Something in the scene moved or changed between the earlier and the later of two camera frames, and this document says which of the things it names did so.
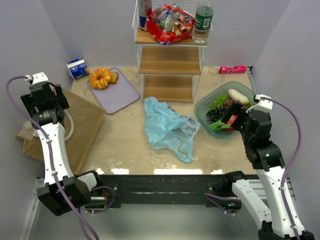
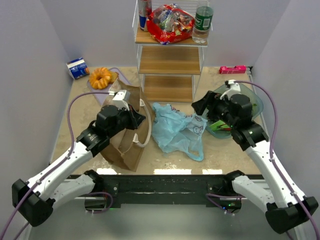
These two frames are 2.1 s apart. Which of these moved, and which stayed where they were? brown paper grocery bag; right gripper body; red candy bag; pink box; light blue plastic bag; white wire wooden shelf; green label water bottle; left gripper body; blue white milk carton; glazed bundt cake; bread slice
Moved: light blue plastic bag; right gripper body; left gripper body; brown paper grocery bag
Stayed: green label water bottle; pink box; glazed bundt cake; red candy bag; bread slice; white wire wooden shelf; blue white milk carton
